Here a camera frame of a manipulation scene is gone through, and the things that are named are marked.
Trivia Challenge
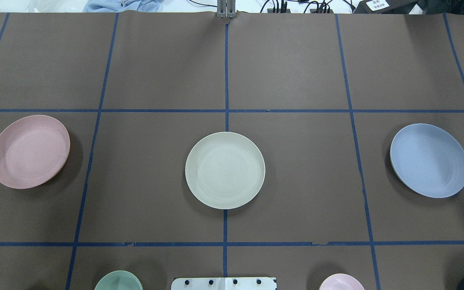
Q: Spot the blue plate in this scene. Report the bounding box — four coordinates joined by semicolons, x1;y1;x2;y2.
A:
389;123;464;199

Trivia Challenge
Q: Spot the pink plate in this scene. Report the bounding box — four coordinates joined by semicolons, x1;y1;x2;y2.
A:
0;114;70;189

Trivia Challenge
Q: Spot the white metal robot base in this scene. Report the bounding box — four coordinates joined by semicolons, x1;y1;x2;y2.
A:
171;277;278;290

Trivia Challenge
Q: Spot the cream plate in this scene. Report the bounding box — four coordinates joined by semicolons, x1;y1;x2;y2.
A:
184;132;266;210

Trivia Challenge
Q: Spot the pink bowl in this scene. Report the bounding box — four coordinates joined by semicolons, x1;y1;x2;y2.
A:
319;273;365;290

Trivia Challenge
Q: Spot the green bowl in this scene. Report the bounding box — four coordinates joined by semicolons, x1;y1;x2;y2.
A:
94;270;143;290

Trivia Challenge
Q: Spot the light blue cloth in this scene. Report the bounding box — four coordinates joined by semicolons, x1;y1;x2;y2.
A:
83;0;161;13

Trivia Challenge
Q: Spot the black box with label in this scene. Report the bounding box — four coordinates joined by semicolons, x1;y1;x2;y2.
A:
354;0;418;15

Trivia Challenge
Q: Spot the grey metal clamp bracket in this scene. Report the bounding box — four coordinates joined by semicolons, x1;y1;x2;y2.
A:
217;0;237;19

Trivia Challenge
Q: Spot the black cable bundle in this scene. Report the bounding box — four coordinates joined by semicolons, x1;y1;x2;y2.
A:
188;0;355;14

